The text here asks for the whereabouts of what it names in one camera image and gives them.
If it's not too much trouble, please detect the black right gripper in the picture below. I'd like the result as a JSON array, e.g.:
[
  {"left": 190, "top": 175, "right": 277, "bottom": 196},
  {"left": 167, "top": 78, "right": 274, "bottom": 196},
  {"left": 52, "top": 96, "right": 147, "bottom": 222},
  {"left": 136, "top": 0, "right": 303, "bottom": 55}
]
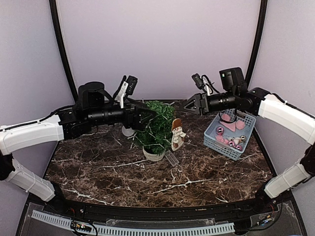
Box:
[{"left": 180, "top": 89, "right": 238, "bottom": 115}]

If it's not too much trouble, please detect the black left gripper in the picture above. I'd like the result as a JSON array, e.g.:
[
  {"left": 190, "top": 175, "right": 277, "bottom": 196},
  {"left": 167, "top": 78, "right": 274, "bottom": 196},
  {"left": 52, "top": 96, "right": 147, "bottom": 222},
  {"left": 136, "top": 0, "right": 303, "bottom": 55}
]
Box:
[{"left": 87, "top": 97, "right": 157, "bottom": 130}]

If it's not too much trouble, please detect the clear string light garland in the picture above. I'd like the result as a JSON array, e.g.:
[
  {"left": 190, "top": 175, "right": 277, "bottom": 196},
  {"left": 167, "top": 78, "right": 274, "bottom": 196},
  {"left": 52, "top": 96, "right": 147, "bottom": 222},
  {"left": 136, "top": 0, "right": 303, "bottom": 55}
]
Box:
[{"left": 121, "top": 101, "right": 180, "bottom": 170}]

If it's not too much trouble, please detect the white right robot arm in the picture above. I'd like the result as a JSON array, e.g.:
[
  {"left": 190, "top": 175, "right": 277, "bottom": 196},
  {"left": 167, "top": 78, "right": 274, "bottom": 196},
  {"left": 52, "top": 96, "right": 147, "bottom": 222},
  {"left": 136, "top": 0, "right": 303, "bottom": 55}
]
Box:
[{"left": 182, "top": 67, "right": 315, "bottom": 213}]

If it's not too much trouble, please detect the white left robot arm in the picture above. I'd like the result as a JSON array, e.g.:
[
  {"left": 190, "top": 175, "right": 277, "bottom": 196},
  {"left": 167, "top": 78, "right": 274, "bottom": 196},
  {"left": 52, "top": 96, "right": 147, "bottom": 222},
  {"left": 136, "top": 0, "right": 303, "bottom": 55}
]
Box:
[{"left": 0, "top": 81, "right": 156, "bottom": 214}]

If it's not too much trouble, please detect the small green christmas tree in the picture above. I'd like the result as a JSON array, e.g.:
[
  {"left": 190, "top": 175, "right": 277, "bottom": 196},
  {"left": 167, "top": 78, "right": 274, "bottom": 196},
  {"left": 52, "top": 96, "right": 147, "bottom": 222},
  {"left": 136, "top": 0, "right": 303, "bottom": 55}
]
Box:
[{"left": 134, "top": 100, "right": 175, "bottom": 154}]

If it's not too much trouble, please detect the white tree pot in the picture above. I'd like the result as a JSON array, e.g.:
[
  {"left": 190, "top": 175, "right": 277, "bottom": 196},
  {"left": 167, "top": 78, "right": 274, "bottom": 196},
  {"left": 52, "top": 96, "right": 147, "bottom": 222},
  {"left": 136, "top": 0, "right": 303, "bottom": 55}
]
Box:
[{"left": 142, "top": 147, "right": 165, "bottom": 162}]

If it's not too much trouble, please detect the pink bow ornament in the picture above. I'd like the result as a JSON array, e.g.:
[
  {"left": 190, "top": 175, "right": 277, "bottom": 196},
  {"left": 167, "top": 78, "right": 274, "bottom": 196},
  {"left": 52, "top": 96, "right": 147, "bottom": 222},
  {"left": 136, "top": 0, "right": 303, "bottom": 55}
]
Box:
[{"left": 220, "top": 114, "right": 245, "bottom": 132}]

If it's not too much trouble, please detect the blue plastic basket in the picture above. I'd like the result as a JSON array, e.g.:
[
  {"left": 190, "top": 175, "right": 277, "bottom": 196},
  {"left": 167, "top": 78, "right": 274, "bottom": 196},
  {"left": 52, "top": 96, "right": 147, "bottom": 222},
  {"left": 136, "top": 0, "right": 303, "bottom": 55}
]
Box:
[{"left": 203, "top": 109, "right": 256, "bottom": 161}]

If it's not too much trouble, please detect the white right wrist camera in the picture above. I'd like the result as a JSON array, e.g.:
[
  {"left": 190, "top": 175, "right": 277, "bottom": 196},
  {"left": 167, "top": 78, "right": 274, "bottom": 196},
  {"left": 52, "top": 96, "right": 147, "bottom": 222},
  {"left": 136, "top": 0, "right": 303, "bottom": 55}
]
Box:
[{"left": 191, "top": 73, "right": 220, "bottom": 96}]

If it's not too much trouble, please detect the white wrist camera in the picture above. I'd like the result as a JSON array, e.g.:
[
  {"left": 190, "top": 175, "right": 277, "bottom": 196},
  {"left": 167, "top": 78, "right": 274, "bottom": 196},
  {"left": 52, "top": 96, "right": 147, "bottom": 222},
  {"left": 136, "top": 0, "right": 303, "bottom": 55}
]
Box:
[
  {"left": 191, "top": 73, "right": 220, "bottom": 96},
  {"left": 114, "top": 75, "right": 138, "bottom": 108}
]

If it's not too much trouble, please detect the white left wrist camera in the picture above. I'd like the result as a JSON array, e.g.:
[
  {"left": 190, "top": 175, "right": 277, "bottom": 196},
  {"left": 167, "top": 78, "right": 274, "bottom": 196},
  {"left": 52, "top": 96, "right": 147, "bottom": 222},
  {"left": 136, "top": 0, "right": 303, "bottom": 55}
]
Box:
[{"left": 114, "top": 75, "right": 138, "bottom": 108}]

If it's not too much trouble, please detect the white cable duct strip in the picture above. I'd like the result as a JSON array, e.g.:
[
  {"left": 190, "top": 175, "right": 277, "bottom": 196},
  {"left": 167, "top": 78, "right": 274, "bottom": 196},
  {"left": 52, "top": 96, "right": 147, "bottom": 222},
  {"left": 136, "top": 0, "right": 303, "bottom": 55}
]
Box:
[{"left": 31, "top": 210, "right": 235, "bottom": 236}]

